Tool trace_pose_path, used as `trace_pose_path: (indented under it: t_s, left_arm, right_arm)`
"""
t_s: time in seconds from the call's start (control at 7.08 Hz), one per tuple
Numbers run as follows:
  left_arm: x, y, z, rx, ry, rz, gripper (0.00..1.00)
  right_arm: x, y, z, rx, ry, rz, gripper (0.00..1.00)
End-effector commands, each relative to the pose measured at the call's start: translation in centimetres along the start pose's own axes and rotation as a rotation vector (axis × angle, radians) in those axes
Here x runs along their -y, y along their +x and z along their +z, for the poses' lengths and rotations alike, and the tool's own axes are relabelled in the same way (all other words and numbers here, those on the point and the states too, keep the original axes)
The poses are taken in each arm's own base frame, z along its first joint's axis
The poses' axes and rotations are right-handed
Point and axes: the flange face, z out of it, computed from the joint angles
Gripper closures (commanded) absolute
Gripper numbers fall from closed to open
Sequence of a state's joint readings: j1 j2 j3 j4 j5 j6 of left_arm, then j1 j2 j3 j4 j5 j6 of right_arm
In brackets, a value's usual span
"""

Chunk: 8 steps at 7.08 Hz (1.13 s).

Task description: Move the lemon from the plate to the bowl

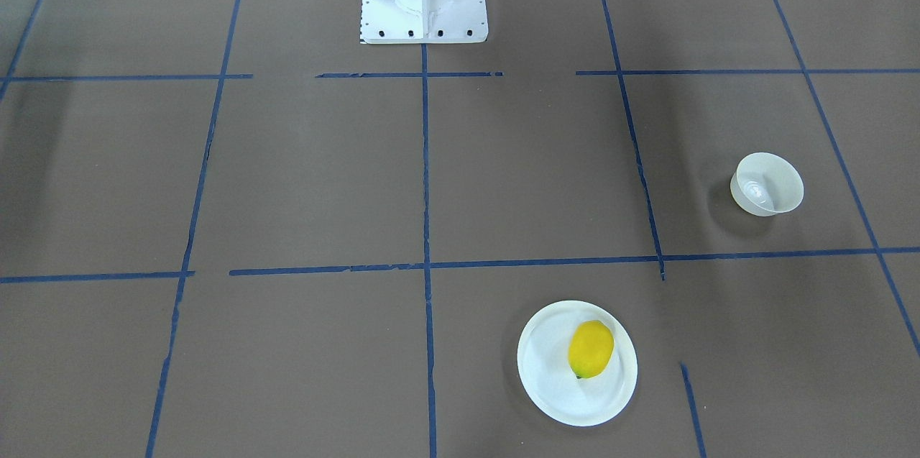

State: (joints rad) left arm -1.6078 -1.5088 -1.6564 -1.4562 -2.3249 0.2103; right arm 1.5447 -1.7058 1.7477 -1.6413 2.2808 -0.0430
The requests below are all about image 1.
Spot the yellow lemon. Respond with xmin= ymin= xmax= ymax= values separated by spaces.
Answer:
xmin=566 ymin=320 xmax=615 ymax=379

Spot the white small bowl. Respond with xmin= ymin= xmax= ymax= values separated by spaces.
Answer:
xmin=730 ymin=151 xmax=804 ymax=218

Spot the white round plate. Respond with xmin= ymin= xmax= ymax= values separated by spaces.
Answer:
xmin=517 ymin=300 xmax=638 ymax=426

